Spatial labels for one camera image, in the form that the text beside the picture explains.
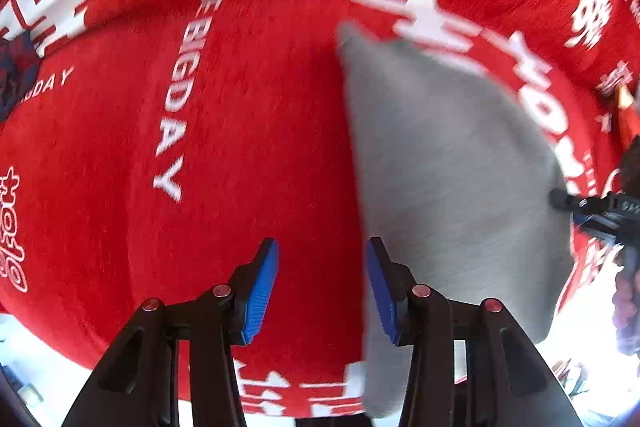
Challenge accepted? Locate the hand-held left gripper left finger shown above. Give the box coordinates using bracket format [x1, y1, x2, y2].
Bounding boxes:
[62, 237, 280, 427]

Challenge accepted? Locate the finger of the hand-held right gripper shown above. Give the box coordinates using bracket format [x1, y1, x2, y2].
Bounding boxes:
[572, 213, 625, 249]
[549, 188, 618, 215]

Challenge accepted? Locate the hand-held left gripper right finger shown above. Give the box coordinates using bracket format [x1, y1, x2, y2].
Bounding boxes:
[365, 236, 583, 427]

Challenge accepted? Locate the grey knit sweater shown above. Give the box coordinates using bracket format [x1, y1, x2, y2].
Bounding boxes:
[336, 21, 577, 419]

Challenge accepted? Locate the red orange cloth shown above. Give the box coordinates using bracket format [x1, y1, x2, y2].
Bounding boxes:
[614, 82, 640, 148]

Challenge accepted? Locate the red printed blanket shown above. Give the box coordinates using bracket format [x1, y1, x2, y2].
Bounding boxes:
[0, 0, 640, 419]

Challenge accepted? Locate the dark patterned cloth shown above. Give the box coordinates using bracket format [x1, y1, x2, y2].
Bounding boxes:
[0, 32, 42, 122]

